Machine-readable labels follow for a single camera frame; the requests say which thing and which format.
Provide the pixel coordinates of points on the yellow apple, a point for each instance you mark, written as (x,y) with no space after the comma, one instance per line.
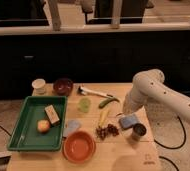
(43,126)

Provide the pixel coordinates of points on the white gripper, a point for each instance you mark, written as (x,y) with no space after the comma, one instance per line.
(134,100)

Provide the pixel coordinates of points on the grey cloth piece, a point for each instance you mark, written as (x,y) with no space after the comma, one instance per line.
(71,126)

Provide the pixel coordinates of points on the blue sponge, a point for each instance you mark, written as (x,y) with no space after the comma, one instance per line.
(129,121)

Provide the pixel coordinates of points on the green translucent cup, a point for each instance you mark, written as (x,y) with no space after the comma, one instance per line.
(84,105)

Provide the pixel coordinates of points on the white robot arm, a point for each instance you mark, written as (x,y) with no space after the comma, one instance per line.
(150,83)

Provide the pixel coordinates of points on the green plastic tray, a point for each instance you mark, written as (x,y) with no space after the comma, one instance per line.
(25,135)

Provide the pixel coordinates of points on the white cup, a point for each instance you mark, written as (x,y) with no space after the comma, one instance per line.
(39,86)

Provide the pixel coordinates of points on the orange red bowl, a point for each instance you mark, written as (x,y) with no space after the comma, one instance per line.
(79,147)

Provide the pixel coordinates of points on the white handled brush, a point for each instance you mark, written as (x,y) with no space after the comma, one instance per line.
(83,90)

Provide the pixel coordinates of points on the metal cup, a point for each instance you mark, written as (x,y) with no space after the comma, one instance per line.
(139,130)

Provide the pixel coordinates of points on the bunch of red grapes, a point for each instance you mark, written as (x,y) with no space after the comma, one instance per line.
(110,129)

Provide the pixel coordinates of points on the yellow banana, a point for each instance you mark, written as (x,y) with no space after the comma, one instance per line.
(103,116)

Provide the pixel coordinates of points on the dark maroon bowl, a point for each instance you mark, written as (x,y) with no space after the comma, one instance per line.
(63,86)

